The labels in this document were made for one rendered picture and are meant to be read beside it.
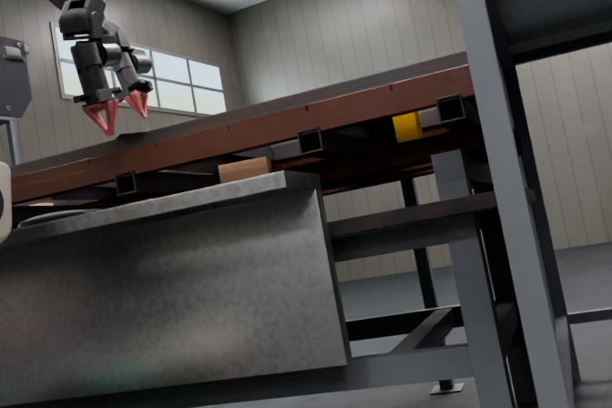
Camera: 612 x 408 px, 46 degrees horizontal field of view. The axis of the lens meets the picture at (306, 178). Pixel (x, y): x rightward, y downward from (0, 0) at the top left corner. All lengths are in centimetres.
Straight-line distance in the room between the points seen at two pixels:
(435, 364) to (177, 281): 56
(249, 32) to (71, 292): 823
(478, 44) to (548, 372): 47
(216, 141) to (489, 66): 69
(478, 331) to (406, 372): 17
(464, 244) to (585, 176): 679
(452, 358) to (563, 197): 680
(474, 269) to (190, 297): 58
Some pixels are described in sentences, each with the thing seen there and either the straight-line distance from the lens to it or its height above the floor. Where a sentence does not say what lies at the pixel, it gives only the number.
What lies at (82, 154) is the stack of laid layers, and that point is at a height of 85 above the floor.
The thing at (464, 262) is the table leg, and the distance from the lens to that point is 145.
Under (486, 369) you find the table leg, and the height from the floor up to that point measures 24.
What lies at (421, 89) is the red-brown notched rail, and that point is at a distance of 142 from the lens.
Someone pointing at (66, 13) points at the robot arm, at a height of 112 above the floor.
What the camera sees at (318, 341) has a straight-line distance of 144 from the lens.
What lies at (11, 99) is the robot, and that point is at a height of 92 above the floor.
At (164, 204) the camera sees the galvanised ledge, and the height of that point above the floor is 67.
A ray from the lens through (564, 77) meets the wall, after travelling 830.
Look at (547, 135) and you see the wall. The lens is 827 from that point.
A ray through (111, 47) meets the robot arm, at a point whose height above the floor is 105.
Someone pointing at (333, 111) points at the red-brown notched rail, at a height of 80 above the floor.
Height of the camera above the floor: 55
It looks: 5 degrees up
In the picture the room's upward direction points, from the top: 10 degrees counter-clockwise
